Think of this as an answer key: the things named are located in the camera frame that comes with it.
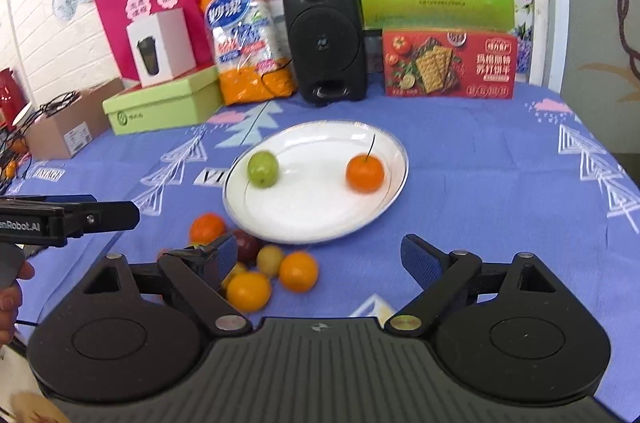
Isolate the tan longan fruit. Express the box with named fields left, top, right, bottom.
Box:
left=256, top=244, right=285, bottom=278
left=221, top=261, right=247, bottom=291

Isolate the orange tangerine with stem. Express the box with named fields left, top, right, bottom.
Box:
left=345, top=137, right=385, bottom=194

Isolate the black speaker cable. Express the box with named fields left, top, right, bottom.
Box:
left=258, top=57, right=296, bottom=100

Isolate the light green shoe box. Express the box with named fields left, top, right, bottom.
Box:
left=103, top=66, right=224, bottom=135

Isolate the white cup box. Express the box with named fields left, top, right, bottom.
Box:
left=126, top=8, right=196, bottom=87

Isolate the dark red plum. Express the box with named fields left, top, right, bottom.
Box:
left=233, top=229, right=264, bottom=266

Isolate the red kettle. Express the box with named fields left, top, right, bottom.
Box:
left=0, top=68, right=27, bottom=128

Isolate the orange paper cup package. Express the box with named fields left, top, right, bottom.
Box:
left=200, top=0, right=297, bottom=106

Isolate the brown cardboard box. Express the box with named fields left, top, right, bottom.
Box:
left=25, top=79, right=124, bottom=160

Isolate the yellow-orange kumquat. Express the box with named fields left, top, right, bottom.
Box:
left=227, top=271, right=272, bottom=313

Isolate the white round plate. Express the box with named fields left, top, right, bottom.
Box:
left=222, top=121, right=409, bottom=245

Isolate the red cracker box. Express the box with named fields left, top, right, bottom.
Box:
left=382, top=29, right=518, bottom=99

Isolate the small orange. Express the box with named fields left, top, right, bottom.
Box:
left=279, top=251, right=319, bottom=293

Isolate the person's left hand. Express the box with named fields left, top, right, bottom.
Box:
left=0, top=261, right=35, bottom=346

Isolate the black speaker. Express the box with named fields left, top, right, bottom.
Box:
left=283, top=0, right=368, bottom=105

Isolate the small green apple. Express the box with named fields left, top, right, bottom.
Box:
left=247, top=150, right=280, bottom=188

